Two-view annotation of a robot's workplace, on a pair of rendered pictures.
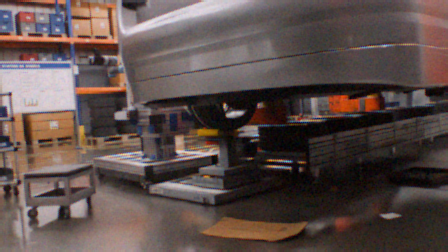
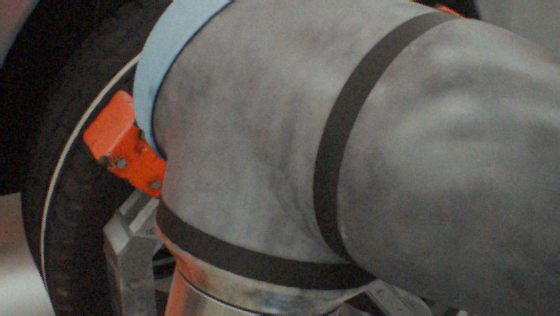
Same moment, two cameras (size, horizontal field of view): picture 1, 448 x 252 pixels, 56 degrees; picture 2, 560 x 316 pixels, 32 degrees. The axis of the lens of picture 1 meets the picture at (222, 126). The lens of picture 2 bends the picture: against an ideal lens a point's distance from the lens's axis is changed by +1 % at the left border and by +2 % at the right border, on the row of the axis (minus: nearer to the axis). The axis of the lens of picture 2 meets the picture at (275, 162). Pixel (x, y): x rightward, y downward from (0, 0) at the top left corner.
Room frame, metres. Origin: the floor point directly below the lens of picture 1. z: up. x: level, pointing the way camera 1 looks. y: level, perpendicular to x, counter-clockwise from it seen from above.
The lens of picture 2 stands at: (4.60, 0.40, 1.58)
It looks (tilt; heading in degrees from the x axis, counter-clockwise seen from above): 29 degrees down; 200
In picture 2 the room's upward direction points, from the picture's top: 1 degrees counter-clockwise
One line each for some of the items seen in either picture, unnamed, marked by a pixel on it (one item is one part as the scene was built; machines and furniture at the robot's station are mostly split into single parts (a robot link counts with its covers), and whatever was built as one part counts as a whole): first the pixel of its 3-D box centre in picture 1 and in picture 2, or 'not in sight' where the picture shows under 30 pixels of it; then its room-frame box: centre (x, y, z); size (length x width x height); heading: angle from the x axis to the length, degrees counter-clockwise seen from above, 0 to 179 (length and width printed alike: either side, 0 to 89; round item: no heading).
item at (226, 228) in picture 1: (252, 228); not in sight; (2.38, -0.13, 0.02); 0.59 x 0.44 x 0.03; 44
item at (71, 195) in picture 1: (61, 190); not in sight; (3.23, 1.27, 0.17); 0.43 x 0.36 x 0.34; 170
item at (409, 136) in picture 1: (341, 149); not in sight; (4.70, -1.31, 0.14); 2.47 x 0.85 x 0.27; 134
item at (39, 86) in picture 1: (40, 105); not in sight; (8.68, 3.68, 0.97); 1.50 x 0.50 x 1.95; 128
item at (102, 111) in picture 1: (116, 119); not in sight; (10.87, 2.71, 0.55); 1.40 x 0.80 x 1.09; 130
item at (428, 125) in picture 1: (406, 129); not in sight; (5.90, -2.56, 0.19); 1.00 x 0.86 x 0.39; 134
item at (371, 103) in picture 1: (361, 97); not in sight; (5.23, -1.73, 0.69); 0.52 x 0.17 x 0.35; 44
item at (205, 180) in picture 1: (229, 176); not in sight; (3.49, -0.03, 0.13); 0.50 x 0.36 x 0.10; 134
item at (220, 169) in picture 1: (227, 154); not in sight; (3.49, -0.03, 0.32); 0.40 x 0.30 x 0.28; 134
